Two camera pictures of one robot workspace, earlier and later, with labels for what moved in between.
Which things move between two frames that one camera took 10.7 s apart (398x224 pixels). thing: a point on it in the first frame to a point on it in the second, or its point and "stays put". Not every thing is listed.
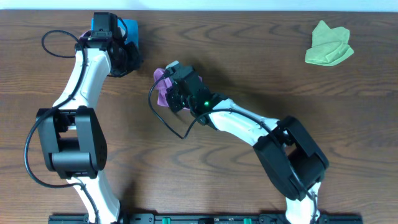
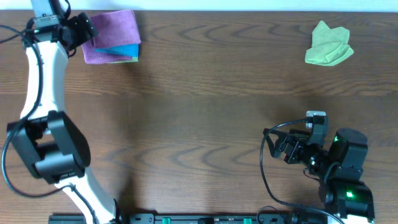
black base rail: (205, 219) stays put
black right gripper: (171, 96) to (295, 137)
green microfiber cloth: (329, 46) stays put
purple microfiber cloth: (162, 84) to (116, 28)
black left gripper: (133, 49) to (79, 25)
